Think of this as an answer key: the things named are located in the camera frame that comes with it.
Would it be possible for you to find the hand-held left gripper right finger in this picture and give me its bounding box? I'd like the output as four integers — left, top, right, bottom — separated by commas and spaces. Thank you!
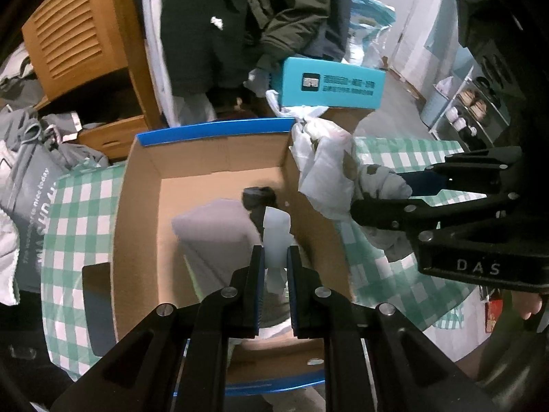
287, 245, 498, 412

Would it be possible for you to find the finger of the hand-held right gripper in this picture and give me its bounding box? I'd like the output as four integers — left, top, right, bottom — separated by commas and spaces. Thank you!
395, 146, 524, 197
349, 192, 523, 242

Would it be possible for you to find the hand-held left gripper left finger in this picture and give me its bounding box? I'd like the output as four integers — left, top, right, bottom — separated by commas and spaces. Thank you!
50, 244, 266, 412

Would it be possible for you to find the grey quilted cloth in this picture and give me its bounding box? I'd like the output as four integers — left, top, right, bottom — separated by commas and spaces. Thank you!
356, 164, 414, 262

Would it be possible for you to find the white translucent foam piece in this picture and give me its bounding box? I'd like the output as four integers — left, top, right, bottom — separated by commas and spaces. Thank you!
262, 206, 293, 297

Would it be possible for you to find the translucent plastic bag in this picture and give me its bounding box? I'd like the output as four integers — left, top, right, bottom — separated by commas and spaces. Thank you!
289, 116, 357, 219

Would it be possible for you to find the blue-rimmed cardboard box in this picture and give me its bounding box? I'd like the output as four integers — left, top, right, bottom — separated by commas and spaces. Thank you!
81, 117, 357, 398

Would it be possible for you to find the grey soft sheet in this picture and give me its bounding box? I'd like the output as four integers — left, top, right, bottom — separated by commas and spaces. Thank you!
171, 198, 263, 310

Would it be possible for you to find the dark grey soft item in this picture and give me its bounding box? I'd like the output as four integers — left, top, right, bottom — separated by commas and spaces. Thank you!
241, 186, 279, 232

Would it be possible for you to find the person's right hand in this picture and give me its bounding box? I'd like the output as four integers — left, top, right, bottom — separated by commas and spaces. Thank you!
510, 291, 549, 321

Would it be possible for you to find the white shoe rack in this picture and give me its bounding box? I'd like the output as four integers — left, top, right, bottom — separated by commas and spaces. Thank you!
429, 66, 513, 155

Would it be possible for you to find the group of shoes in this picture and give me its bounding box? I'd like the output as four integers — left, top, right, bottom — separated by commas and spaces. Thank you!
446, 75, 502, 138

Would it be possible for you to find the light blue bin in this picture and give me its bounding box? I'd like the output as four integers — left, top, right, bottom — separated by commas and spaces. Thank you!
420, 90, 451, 127

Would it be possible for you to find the red packet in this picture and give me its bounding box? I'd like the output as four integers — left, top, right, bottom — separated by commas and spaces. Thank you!
484, 298, 504, 333

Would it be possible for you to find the teal printed box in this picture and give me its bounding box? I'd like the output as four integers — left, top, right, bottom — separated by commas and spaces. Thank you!
270, 56, 387, 110

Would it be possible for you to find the blue and clear plastic bag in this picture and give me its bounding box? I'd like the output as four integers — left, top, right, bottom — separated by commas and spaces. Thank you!
349, 0, 397, 69

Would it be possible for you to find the green checked tablecloth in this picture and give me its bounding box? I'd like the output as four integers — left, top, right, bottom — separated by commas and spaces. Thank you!
40, 135, 490, 372

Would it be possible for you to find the olive green jacket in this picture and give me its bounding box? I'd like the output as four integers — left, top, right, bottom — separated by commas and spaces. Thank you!
240, 0, 350, 69

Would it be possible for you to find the grey hooded garment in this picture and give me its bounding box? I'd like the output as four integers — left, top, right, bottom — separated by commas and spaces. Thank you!
0, 105, 110, 172

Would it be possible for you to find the grey printed tote bag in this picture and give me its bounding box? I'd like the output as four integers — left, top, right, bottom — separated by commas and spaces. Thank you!
0, 141, 58, 293

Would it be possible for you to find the dark jacket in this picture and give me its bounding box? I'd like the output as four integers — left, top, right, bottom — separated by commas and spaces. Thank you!
159, 0, 275, 95

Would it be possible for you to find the wooden chair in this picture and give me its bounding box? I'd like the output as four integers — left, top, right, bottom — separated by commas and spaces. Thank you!
21, 0, 164, 161

